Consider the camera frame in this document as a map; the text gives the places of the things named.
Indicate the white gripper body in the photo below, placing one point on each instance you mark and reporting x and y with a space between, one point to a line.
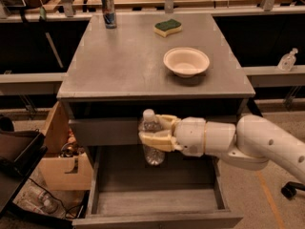
190 135

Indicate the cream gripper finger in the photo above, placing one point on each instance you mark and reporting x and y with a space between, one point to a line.
168 121
163 140

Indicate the clear plastic water bottle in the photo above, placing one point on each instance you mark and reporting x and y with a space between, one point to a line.
149 124

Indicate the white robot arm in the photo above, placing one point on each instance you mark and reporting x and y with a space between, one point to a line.
249 144

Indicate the open grey middle drawer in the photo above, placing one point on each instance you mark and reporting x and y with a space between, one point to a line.
128 193

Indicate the grey wooden drawer cabinet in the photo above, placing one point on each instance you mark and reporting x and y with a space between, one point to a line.
119 73

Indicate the closed grey top drawer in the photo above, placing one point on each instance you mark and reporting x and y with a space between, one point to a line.
124 131

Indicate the clear sanitizer pump bottle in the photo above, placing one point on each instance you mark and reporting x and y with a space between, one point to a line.
287 60

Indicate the plastic bottle on floor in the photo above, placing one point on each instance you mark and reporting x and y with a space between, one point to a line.
46 202

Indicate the white paper bowl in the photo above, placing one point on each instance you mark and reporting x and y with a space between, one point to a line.
186 62

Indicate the green and yellow sponge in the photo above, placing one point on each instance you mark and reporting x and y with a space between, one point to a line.
166 28

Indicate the light wooden box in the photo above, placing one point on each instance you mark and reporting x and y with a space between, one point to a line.
64 166

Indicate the black chair caster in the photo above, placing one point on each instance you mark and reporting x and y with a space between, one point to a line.
290 188

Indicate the blue energy drink can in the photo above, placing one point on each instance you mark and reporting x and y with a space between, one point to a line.
109 14

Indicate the black tray cart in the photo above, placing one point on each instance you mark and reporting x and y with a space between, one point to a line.
20 152

